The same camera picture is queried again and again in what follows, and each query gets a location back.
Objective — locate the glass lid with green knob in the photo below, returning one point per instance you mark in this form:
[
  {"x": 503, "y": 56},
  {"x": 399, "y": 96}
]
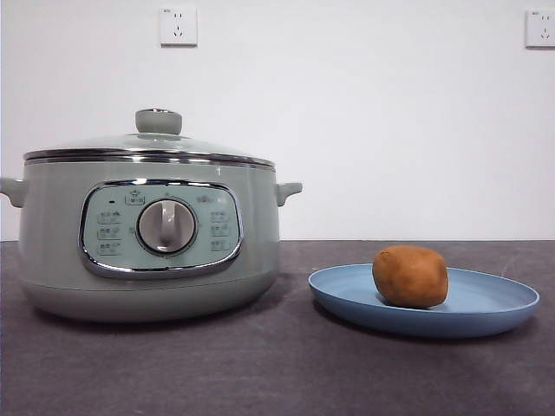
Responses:
[{"x": 158, "y": 120}]

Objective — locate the brown potato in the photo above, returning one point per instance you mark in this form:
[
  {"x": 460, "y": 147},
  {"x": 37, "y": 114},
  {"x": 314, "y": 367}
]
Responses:
[{"x": 409, "y": 277}]

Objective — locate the pale green electric steamer pot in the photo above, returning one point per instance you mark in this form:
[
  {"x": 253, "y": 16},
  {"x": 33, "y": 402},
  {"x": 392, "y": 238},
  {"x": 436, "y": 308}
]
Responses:
[{"x": 52, "y": 242}]

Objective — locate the blue round plate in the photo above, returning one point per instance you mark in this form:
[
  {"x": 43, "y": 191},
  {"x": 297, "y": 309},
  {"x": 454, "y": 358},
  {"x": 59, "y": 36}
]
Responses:
[{"x": 485, "y": 303}]

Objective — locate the white wall socket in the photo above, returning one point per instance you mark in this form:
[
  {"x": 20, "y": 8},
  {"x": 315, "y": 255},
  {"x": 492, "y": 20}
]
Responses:
[
  {"x": 542, "y": 28},
  {"x": 178, "y": 27}
]

